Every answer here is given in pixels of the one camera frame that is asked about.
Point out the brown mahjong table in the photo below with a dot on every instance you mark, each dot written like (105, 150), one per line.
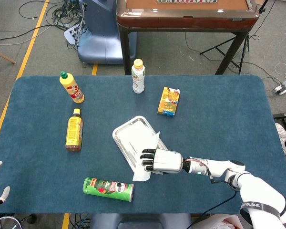
(186, 16)

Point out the yellow squeeze bottle green cap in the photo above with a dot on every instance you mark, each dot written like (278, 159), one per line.
(72, 89)

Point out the black tripod stand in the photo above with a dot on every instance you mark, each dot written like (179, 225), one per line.
(247, 45)

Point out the orange and blue carton box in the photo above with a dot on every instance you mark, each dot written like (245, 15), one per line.
(168, 102)

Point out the chrome chair base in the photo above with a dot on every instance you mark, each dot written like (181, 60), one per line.
(4, 223)

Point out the blue felt table cover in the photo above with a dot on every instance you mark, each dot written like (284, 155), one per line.
(217, 119)

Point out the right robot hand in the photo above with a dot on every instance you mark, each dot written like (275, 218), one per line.
(166, 161)

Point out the blue grey robot torso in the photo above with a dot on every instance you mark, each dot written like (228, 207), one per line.
(138, 221)

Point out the white power strip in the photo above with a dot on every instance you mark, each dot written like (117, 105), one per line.
(284, 87)

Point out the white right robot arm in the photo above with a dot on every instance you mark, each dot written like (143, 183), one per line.
(255, 188)

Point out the brown tea bottle yellow label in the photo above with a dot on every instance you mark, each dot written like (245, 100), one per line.
(74, 131)

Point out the white paper sheet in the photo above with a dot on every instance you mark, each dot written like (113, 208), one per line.
(141, 176)

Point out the green Pringles can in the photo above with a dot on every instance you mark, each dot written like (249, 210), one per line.
(107, 188)

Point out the white drink bottle yellow cap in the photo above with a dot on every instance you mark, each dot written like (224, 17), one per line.
(138, 78)

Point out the blue grey machine base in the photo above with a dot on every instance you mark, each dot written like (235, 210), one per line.
(102, 35)

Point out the mahjong tile row showing faces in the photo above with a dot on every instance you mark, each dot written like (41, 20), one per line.
(186, 1)

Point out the wooden pole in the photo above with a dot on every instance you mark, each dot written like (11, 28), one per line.
(4, 56)

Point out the white shoe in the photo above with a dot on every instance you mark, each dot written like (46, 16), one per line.
(283, 136)

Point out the stainless steel tray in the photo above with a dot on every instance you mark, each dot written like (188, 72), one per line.
(128, 136)

